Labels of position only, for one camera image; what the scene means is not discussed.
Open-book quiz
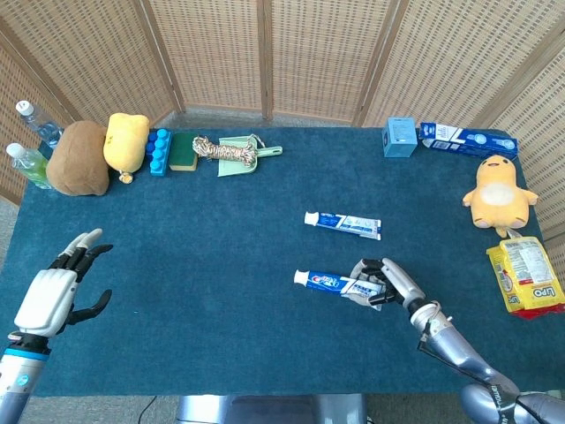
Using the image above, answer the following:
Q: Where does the grey black right robot hand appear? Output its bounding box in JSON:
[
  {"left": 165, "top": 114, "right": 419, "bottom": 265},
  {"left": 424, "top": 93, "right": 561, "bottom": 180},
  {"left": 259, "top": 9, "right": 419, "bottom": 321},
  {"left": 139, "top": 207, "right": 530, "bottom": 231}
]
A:
[{"left": 342, "top": 257, "right": 427, "bottom": 313}]

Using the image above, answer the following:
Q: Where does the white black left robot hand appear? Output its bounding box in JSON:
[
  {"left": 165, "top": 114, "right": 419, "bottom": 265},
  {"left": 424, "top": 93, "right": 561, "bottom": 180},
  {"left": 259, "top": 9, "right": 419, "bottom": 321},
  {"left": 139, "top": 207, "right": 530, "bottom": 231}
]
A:
[{"left": 12, "top": 228, "right": 114, "bottom": 339}]

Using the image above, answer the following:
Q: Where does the large Crest logo toothpaste tube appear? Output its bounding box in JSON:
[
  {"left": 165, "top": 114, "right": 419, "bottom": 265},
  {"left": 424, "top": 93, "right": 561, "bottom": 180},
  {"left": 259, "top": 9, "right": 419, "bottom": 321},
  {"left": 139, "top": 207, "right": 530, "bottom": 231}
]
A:
[{"left": 294, "top": 269, "right": 388, "bottom": 302}]

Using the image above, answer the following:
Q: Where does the slim blue white toothpaste tube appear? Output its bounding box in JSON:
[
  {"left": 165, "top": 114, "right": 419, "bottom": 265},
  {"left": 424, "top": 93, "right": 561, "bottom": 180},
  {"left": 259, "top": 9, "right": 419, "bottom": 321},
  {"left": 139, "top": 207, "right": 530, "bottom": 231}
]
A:
[{"left": 304, "top": 210, "right": 383, "bottom": 242}]

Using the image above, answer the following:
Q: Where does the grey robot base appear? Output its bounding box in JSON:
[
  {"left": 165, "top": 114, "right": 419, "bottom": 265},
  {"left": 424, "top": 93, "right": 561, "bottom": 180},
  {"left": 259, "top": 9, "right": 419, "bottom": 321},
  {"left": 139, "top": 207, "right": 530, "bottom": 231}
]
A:
[{"left": 176, "top": 394, "right": 367, "bottom": 424}]

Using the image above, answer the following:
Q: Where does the blue toothpaste carton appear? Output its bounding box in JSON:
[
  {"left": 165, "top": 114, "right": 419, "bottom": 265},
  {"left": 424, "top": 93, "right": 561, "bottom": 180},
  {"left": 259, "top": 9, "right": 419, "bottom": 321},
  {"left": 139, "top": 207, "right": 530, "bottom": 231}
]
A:
[{"left": 418, "top": 121, "right": 520, "bottom": 162}]

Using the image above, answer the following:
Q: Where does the yellow snack bag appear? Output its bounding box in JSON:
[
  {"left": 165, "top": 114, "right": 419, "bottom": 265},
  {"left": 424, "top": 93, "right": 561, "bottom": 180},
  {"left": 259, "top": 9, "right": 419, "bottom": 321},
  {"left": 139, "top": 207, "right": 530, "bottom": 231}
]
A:
[{"left": 486, "top": 236, "right": 565, "bottom": 320}]

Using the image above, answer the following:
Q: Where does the yellow duck plush toy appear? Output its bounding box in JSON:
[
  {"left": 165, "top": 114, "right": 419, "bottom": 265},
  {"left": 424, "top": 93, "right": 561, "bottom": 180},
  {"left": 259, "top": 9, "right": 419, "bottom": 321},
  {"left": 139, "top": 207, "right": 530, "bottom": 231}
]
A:
[{"left": 462, "top": 154, "right": 540, "bottom": 239}]

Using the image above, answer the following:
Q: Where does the green liquid bottle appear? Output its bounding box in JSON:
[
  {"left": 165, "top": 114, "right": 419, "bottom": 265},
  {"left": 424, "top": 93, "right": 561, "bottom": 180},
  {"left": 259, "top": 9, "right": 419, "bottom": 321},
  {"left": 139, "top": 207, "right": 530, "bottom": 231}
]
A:
[{"left": 5, "top": 142, "right": 53, "bottom": 190}]

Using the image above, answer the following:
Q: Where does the brown plush toy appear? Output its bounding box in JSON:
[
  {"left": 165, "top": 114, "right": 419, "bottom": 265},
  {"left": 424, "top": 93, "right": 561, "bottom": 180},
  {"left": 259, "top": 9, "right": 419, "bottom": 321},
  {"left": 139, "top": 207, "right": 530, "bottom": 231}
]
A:
[{"left": 45, "top": 119, "right": 110, "bottom": 197}]

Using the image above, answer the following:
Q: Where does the light blue cardboard box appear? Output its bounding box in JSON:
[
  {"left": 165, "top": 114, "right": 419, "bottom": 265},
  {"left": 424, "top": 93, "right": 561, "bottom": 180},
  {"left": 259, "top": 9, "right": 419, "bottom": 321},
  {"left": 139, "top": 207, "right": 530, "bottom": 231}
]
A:
[{"left": 381, "top": 116, "right": 419, "bottom": 159}]

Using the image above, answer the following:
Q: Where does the blue table cloth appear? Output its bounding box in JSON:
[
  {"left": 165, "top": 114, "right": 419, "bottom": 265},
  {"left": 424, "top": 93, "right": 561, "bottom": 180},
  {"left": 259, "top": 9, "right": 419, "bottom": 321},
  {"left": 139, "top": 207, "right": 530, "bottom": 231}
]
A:
[{"left": 0, "top": 126, "right": 565, "bottom": 398}]

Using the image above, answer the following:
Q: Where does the yellow pear plush toy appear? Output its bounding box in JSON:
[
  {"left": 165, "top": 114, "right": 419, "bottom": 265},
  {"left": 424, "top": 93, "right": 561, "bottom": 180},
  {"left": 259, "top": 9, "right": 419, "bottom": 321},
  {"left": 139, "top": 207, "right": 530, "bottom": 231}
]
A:
[{"left": 102, "top": 112, "right": 151, "bottom": 185}]

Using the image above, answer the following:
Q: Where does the clear water bottle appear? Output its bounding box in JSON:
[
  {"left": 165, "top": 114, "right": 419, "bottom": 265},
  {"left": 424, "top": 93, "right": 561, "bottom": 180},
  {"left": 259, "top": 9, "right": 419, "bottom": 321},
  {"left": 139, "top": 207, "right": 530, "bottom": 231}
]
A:
[{"left": 15, "top": 100, "right": 65, "bottom": 149}]

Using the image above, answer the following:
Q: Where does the blue toy building block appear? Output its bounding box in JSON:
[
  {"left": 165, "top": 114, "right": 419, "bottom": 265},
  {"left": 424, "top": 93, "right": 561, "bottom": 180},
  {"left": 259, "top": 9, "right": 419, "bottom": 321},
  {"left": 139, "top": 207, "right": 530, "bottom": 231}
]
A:
[{"left": 145, "top": 127, "right": 173, "bottom": 178}]

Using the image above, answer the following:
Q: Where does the green yellow sponge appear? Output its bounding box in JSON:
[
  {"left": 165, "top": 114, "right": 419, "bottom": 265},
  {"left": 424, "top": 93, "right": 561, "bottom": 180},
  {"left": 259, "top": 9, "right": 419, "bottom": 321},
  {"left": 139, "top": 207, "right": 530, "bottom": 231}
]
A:
[{"left": 169, "top": 132, "right": 200, "bottom": 172}]

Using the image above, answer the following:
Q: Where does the light green dustpan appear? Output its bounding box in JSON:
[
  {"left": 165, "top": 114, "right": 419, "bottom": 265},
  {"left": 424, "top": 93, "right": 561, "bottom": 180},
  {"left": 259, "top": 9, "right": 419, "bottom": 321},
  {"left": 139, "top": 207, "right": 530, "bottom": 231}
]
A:
[{"left": 217, "top": 134, "right": 283, "bottom": 178}]

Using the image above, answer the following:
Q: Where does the wicker folding screen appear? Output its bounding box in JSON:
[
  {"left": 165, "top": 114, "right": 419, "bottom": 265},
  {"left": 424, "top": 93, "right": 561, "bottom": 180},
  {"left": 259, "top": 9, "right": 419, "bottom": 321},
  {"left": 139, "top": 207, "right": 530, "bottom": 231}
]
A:
[{"left": 0, "top": 0, "right": 565, "bottom": 239}]

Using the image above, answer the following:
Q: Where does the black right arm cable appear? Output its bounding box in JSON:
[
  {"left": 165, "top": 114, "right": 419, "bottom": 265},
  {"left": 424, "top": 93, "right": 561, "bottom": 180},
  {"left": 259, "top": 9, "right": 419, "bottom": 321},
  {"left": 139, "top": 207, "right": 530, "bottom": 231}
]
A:
[{"left": 417, "top": 304, "right": 522, "bottom": 398}]

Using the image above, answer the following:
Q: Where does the black floor cable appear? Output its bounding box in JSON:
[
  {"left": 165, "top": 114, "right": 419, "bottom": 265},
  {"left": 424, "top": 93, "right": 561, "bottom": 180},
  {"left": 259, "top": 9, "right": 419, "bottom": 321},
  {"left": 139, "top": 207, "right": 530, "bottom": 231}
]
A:
[{"left": 139, "top": 395, "right": 158, "bottom": 424}]

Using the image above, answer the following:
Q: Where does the braided rope bundle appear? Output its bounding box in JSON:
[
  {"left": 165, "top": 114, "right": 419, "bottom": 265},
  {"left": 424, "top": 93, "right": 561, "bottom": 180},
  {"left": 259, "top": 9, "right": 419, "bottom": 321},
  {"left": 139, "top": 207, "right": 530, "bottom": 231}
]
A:
[{"left": 192, "top": 135, "right": 260, "bottom": 163}]

